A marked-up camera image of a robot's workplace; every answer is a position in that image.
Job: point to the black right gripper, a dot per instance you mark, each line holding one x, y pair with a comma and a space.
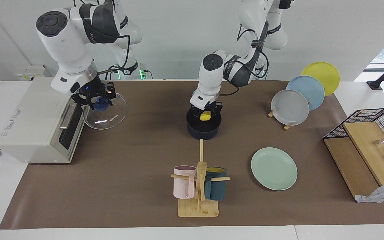
95, 90

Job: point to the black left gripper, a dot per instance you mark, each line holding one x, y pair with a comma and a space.
208, 105

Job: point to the glass lid blue knob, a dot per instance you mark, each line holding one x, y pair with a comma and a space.
112, 116

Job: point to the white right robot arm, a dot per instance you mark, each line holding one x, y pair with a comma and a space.
65, 50

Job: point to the wooden plate rack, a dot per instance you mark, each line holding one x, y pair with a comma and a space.
287, 126

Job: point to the grey plate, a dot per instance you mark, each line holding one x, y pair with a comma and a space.
290, 108

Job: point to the light green plate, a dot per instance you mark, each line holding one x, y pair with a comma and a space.
275, 170

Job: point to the light blue plate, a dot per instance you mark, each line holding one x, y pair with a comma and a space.
308, 90

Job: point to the yellow plate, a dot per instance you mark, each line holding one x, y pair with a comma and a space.
322, 71

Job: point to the dark blue saucepan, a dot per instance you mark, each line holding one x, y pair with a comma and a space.
203, 133

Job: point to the white toaster oven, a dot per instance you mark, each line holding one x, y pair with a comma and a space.
28, 126

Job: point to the white socket box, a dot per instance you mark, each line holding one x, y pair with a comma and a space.
28, 71

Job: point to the pink mug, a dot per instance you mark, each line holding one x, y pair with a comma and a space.
180, 186

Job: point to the teal mug yellow inside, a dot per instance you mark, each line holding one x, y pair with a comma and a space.
217, 191

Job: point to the wooden mug rack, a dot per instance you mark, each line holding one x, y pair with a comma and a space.
198, 210

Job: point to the brown table mat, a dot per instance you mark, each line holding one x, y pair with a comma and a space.
128, 200

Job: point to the brown wooden board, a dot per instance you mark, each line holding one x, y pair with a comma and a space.
348, 166

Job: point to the light wooden board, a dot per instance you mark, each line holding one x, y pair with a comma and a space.
368, 150

